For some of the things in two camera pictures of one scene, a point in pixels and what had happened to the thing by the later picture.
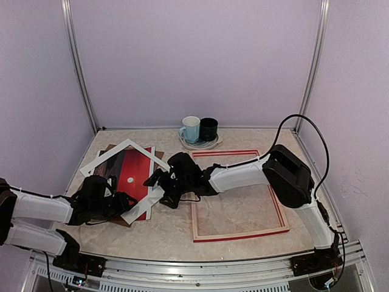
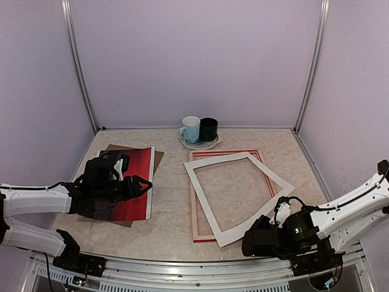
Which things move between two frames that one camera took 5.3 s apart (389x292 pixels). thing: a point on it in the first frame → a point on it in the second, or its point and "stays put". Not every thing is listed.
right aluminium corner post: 324,14 stays put
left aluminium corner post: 71,36 stays put
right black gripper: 172,201 → 259,224
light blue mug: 191,129 stays put
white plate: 200,145 stays put
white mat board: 129,215 → 226,236
